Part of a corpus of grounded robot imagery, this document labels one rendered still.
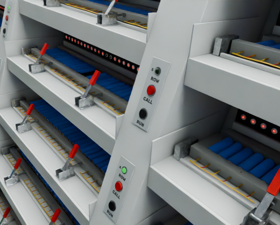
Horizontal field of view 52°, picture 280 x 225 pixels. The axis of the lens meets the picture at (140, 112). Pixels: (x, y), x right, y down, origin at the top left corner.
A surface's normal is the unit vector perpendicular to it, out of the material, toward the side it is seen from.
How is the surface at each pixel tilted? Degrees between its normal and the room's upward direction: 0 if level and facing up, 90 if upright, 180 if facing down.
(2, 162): 19
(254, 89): 109
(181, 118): 90
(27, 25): 90
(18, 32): 90
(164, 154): 90
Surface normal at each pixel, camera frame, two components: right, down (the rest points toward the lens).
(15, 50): 0.66, 0.39
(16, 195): 0.07, -0.88
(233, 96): -0.76, 0.26
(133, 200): -0.69, -0.04
